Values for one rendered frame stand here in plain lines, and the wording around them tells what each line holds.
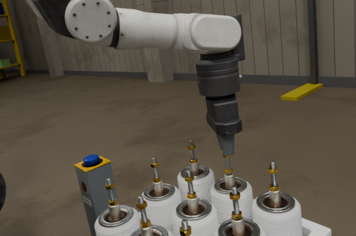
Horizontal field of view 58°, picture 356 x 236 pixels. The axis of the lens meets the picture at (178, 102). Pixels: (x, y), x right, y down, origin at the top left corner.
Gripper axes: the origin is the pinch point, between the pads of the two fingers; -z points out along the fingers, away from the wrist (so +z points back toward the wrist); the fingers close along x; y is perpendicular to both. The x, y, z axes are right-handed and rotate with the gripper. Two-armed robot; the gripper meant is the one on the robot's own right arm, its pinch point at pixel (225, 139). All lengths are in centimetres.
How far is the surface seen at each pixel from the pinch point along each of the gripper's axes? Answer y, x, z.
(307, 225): 13.1, 9.7, -18.5
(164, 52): 17, -296, -3
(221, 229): -6.4, 14.8, -11.2
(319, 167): 48, -43, -36
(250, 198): 3.3, 3.5, -13.5
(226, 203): -2.4, 4.1, -13.1
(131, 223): -23.0, 5.9, -11.8
